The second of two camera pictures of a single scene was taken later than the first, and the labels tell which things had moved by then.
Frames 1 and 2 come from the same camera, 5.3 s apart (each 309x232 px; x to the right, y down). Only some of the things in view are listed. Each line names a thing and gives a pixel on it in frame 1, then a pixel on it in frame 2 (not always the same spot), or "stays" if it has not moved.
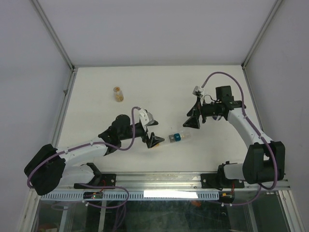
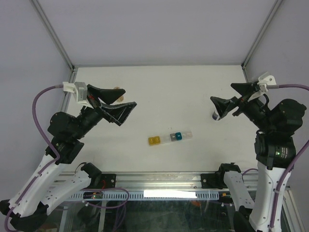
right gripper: [198, 108] → [244, 88]
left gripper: [152, 139] → [118, 112]
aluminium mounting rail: [159, 181] stays
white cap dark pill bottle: [217, 117] stays
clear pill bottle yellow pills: [119, 95] stays
